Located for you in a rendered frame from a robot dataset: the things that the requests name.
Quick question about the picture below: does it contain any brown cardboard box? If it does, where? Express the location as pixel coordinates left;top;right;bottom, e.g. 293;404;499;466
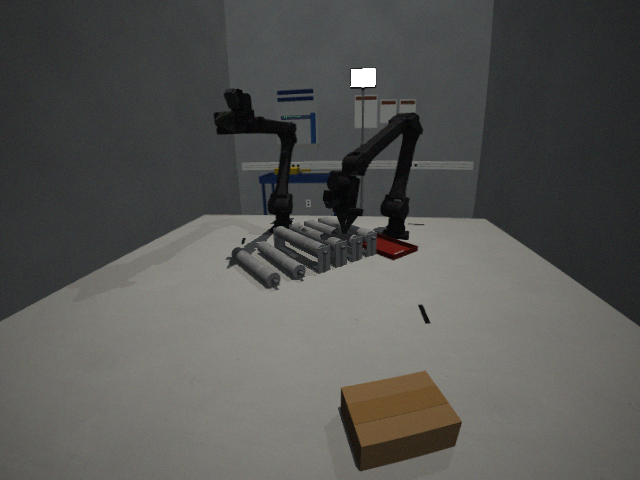
341;371;462;471

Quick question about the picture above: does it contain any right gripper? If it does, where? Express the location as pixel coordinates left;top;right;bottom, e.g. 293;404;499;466
214;111;247;134

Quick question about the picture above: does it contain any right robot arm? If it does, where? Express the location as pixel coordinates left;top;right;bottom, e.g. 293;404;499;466
223;88;297;233

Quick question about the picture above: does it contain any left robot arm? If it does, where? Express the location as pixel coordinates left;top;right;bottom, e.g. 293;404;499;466
323;113;423;240

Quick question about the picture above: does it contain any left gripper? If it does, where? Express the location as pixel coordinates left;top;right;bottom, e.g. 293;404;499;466
333;193;364;234

